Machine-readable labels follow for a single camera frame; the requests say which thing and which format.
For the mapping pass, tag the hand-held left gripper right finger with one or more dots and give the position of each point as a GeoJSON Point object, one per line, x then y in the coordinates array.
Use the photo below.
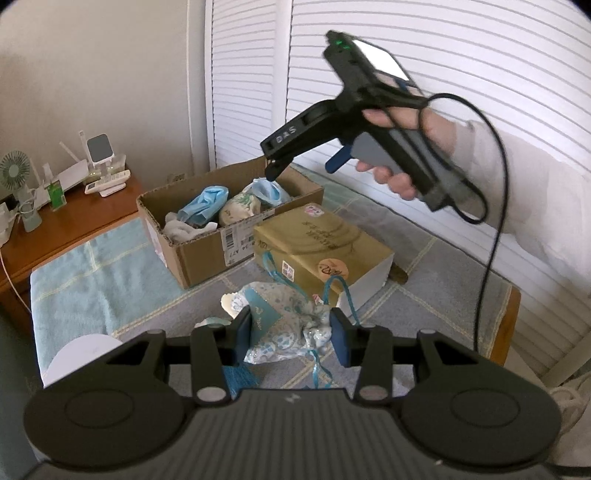
{"type": "Point", "coordinates": [341, 337]}

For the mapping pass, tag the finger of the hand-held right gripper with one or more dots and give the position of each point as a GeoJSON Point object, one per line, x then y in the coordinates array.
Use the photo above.
{"type": "Point", "coordinates": [277, 168]}
{"type": "Point", "coordinates": [339, 159]}

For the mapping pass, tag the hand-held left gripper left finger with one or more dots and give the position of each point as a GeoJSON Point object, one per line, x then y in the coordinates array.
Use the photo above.
{"type": "Point", "coordinates": [242, 332]}

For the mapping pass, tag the plastic-wrapped blue face mask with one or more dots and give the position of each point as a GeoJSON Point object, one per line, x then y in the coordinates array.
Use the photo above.
{"type": "Point", "coordinates": [268, 191]}

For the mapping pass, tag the cream printed pouch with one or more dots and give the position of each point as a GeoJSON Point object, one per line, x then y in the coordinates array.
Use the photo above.
{"type": "Point", "coordinates": [238, 207]}

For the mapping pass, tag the blue face mask bundle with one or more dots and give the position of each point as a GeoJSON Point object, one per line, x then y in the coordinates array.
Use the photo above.
{"type": "Point", "coordinates": [203, 203]}

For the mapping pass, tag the brown scrunchie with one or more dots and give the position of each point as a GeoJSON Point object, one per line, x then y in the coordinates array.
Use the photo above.
{"type": "Point", "coordinates": [398, 274]}

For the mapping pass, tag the cardboard box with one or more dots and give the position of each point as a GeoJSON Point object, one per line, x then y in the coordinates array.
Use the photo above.
{"type": "Point", "coordinates": [198, 258]}

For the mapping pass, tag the white fluffy cloth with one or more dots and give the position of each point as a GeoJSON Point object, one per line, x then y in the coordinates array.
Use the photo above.
{"type": "Point", "coordinates": [178, 228]}

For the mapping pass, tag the person's right forearm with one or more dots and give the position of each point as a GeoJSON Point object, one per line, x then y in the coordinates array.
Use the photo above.
{"type": "Point", "coordinates": [531, 184]}

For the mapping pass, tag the person's right hand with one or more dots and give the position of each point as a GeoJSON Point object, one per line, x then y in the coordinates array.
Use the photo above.
{"type": "Point", "coordinates": [438, 129]}

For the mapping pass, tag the golden tissue pack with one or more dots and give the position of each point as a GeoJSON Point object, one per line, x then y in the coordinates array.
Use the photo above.
{"type": "Point", "coordinates": [314, 244]}

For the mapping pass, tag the white louvered closet door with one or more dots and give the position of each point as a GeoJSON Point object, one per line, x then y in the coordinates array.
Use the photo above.
{"type": "Point", "coordinates": [508, 55]}
{"type": "Point", "coordinates": [249, 69]}

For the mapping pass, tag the clear jar with white lid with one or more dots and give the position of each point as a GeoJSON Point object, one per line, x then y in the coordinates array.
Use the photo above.
{"type": "Point", "coordinates": [83, 360]}

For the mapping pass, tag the white charging base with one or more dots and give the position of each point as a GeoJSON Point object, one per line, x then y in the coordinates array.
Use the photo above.
{"type": "Point", "coordinates": [113, 190]}

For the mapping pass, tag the white remote control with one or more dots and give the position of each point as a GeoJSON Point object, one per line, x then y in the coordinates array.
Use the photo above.
{"type": "Point", "coordinates": [111, 177]}

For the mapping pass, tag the light blue towel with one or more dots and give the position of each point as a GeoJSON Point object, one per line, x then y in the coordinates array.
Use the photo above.
{"type": "Point", "coordinates": [78, 277]}

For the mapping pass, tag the white stand with grey screen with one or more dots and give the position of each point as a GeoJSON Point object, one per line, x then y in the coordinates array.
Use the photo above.
{"type": "Point", "coordinates": [99, 147]}

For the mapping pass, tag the wooden nightstand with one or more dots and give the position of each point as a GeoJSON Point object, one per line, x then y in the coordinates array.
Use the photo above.
{"type": "Point", "coordinates": [69, 221]}

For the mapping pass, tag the white router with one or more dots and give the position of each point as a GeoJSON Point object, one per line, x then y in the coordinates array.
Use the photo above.
{"type": "Point", "coordinates": [69, 177]}

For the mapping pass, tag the green spray bottle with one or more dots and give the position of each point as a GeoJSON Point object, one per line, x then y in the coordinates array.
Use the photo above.
{"type": "Point", "coordinates": [56, 194]}

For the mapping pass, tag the teal bed sheet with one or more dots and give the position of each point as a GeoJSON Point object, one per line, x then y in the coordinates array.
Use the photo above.
{"type": "Point", "coordinates": [14, 392]}

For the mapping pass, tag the white power strip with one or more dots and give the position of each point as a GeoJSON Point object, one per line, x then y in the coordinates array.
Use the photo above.
{"type": "Point", "coordinates": [4, 226]}

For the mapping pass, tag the small green desk fan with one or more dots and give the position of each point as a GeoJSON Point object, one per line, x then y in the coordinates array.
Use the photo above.
{"type": "Point", "coordinates": [14, 170]}

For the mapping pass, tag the white wall socket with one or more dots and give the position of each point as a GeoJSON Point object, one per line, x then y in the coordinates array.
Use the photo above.
{"type": "Point", "coordinates": [178, 176]}

